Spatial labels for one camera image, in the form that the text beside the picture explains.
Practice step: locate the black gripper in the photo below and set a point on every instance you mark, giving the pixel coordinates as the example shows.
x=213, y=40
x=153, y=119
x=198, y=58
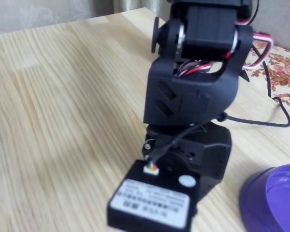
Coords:
x=209, y=150

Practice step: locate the purple plastic bowl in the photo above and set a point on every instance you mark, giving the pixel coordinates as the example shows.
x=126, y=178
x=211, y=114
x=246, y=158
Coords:
x=261, y=200

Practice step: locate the floral patterned cloth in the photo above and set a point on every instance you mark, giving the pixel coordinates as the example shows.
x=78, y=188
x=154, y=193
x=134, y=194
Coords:
x=285, y=72

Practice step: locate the grey sofa backrest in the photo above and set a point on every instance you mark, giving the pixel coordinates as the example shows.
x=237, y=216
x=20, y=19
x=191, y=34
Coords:
x=280, y=21

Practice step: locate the black camera box with label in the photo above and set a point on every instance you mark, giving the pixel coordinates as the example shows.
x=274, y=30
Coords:
x=157, y=198

